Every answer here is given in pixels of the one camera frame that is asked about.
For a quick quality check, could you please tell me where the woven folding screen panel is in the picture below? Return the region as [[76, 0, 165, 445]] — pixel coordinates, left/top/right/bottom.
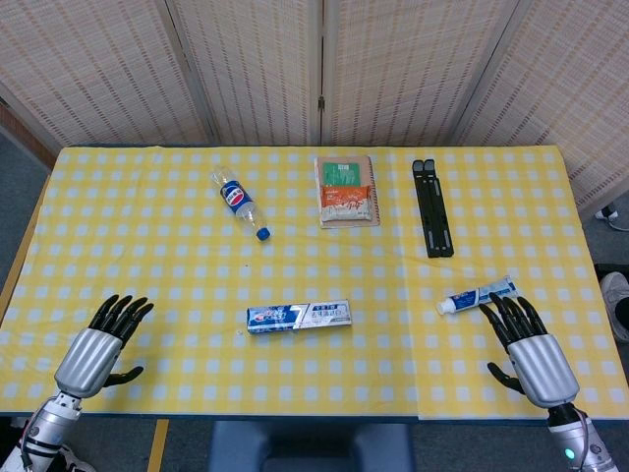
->
[[0, 0, 216, 154], [164, 0, 325, 148], [454, 0, 629, 208], [321, 0, 525, 148]]

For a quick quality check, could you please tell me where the dark grey robot torso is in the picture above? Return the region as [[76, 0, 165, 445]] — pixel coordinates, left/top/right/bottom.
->
[[205, 420, 415, 472]]

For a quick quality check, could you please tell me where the blue white toothpaste box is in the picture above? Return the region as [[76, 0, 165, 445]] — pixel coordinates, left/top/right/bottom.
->
[[245, 299, 354, 336]]

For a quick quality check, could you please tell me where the white blue toothpaste tube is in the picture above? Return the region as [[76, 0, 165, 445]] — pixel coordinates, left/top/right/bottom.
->
[[435, 275, 520, 317]]

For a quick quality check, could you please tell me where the yellow white checked tablecloth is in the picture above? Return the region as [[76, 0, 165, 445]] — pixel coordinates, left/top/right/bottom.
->
[[0, 145, 629, 422]]

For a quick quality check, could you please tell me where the grey sneaker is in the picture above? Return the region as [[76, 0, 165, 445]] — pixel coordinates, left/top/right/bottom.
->
[[600, 270, 629, 346]]

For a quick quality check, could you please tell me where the brown spiral notebook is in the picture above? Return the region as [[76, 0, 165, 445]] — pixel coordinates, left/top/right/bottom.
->
[[314, 154, 384, 230]]

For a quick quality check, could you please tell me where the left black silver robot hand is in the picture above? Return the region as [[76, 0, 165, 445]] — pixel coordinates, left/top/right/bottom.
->
[[53, 293, 155, 399]]

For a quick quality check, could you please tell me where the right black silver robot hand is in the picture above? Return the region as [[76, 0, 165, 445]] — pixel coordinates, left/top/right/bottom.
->
[[479, 292, 581, 409]]

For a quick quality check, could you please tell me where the black folding laptop stand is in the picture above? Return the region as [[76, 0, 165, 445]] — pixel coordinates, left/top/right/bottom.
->
[[411, 157, 456, 260]]

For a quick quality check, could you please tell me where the clear plastic Pepsi bottle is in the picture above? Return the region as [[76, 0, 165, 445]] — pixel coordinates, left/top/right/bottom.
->
[[210, 165, 273, 243]]

